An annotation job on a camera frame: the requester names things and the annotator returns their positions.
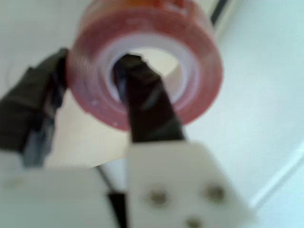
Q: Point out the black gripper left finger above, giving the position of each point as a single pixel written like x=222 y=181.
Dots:
x=23 y=107

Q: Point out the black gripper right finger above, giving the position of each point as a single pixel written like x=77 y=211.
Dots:
x=152 y=114

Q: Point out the red tape roll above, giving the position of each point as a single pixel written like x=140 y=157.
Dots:
x=204 y=71

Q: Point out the long black tape strip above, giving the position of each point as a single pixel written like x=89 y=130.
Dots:
x=219 y=12

